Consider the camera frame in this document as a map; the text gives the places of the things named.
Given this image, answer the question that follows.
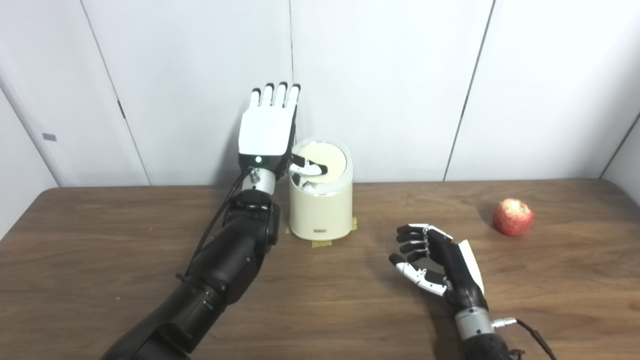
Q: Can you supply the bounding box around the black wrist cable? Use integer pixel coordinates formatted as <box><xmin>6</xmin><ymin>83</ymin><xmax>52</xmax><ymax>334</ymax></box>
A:
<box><xmin>176</xmin><ymin>167</ymin><xmax>256</xmax><ymax>281</ymax></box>
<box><xmin>492</xmin><ymin>316</ymin><xmax>558</xmax><ymax>360</ymax></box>

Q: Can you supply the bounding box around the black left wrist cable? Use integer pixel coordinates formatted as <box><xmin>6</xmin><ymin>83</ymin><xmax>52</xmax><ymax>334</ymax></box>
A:
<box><xmin>176</xmin><ymin>167</ymin><xmax>256</xmax><ymax>281</ymax></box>

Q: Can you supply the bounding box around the cream round bin lid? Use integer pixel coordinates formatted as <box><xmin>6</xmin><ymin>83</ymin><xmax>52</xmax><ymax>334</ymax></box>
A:
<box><xmin>295</xmin><ymin>142</ymin><xmax>347</xmax><ymax>185</ymax></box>

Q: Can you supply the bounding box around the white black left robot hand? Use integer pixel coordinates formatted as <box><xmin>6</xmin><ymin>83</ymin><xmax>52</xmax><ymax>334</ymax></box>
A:
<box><xmin>238</xmin><ymin>82</ymin><xmax>329</xmax><ymax>177</ymax></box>

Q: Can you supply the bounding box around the cream-colored bin body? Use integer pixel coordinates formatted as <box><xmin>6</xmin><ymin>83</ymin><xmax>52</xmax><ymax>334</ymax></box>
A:
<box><xmin>289</xmin><ymin>138</ymin><xmax>354</xmax><ymax>241</ymax></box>

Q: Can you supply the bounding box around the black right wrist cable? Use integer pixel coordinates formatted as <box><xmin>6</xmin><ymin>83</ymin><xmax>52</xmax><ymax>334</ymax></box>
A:
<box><xmin>492</xmin><ymin>316</ymin><xmax>558</xmax><ymax>360</ymax></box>

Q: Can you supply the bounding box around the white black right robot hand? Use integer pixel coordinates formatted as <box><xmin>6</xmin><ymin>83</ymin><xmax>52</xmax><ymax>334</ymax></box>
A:
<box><xmin>389</xmin><ymin>223</ymin><xmax>488</xmax><ymax>313</ymax></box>

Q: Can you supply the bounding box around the red apple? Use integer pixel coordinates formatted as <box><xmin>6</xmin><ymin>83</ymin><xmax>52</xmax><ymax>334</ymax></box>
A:
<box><xmin>492</xmin><ymin>198</ymin><xmax>535</xmax><ymax>237</ymax></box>

